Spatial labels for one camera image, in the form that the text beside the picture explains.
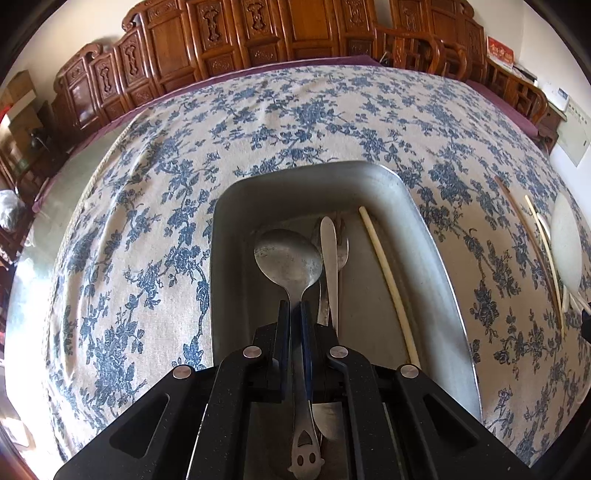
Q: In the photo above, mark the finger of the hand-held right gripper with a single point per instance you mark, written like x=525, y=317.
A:
x=587, y=327

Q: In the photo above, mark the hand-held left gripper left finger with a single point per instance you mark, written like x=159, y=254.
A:
x=282, y=332

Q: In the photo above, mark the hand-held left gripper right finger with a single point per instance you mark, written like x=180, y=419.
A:
x=308, y=350

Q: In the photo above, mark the metal spoon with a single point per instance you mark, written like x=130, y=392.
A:
x=286, y=258

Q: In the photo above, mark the metal table knife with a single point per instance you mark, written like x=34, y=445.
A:
x=328, y=258

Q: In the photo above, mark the metal fork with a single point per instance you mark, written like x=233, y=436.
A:
x=344, y=254

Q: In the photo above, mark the white chopstick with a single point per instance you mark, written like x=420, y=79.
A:
x=542, y=244
x=392, y=286
x=551, y=258

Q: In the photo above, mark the rectangular metal tray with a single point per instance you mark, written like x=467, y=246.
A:
x=415, y=277

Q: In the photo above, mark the white plastic spoon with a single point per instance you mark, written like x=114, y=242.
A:
x=581, y=304

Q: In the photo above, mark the white plate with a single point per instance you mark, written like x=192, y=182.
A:
x=565, y=244

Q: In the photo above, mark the brown wooden chopstick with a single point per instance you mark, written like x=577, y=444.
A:
x=526, y=235

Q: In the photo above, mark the blue floral tablecloth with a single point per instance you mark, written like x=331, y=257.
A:
x=184, y=161

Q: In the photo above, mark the wooden side table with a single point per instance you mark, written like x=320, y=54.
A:
x=551, y=128

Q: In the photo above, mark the white and blue box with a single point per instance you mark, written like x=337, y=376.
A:
x=556, y=97

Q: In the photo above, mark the purple armchair cushion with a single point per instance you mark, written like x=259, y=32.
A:
x=508, y=107

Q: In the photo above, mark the purple sofa cushion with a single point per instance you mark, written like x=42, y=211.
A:
x=351, y=60

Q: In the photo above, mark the red desk calendar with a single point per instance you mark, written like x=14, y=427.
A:
x=501, y=53

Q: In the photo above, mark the white plastic bag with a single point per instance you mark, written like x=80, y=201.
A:
x=10, y=210

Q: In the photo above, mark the carved wooden sofa bench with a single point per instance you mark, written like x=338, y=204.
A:
x=175, y=41

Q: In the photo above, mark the carved wooden armchair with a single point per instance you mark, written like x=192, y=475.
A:
x=415, y=50

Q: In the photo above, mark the brown cardboard box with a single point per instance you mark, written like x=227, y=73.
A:
x=21, y=87

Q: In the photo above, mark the white wall panel box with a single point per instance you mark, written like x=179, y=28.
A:
x=577, y=134

